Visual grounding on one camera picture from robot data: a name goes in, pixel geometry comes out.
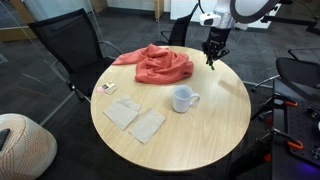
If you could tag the brown paper napkin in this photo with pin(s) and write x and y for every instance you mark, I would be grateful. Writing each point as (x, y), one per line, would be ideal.
(122, 111)
(147, 125)

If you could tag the white ceramic mug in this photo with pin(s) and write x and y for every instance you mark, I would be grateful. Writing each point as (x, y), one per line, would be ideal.
(184, 98)

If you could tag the white woven pouf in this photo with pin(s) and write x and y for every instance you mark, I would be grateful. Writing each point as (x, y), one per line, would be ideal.
(28, 151)

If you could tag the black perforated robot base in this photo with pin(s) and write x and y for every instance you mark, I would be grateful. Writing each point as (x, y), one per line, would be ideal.
(296, 157)

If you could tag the black office chair far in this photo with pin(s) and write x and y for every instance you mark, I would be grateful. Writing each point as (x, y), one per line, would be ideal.
(178, 32)

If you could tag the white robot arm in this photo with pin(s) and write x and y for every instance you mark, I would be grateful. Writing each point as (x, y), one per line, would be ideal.
(223, 17)

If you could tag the black mesh office chair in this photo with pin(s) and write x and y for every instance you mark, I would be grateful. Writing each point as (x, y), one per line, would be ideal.
(72, 40)

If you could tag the orange-red cloth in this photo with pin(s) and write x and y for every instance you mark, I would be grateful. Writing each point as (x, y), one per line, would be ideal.
(156, 65)

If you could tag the black chair at right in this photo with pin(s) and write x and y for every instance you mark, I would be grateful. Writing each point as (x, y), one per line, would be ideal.
(296, 70)

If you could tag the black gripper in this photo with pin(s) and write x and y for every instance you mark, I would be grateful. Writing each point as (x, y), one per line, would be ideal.
(216, 41)

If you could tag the orange-handled black clamp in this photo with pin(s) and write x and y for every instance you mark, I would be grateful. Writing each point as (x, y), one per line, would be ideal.
(276, 105)
(260, 153)

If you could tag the round wooden table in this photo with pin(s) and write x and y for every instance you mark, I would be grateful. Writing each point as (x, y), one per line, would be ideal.
(204, 134)

